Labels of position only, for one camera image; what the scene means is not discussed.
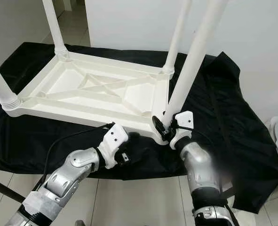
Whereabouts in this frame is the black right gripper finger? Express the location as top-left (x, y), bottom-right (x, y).
top-left (152, 116), bottom-right (166, 137)

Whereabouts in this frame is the white plastic table top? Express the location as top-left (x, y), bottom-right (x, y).
top-left (1, 51), bottom-right (172, 145)

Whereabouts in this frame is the white plastic table leg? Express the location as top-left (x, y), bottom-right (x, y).
top-left (162, 0), bottom-right (193, 75)
top-left (162, 0), bottom-right (229, 127)
top-left (41, 0), bottom-right (69, 58)
top-left (0, 56), bottom-right (20, 110)

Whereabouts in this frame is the black table cloth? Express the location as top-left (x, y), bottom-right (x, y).
top-left (0, 42), bottom-right (278, 213)

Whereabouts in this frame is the black metal table leg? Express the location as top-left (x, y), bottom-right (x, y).
top-left (223, 186), bottom-right (236, 198)
top-left (0, 177), bottom-right (25, 203)

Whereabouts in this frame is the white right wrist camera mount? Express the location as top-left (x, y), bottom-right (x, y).
top-left (169, 111), bottom-right (194, 150)

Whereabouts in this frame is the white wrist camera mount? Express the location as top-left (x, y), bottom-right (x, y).
top-left (169, 111), bottom-right (194, 150)
top-left (97, 122), bottom-right (129, 169)

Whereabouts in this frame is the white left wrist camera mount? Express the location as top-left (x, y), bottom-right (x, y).
top-left (97, 122), bottom-right (129, 169)

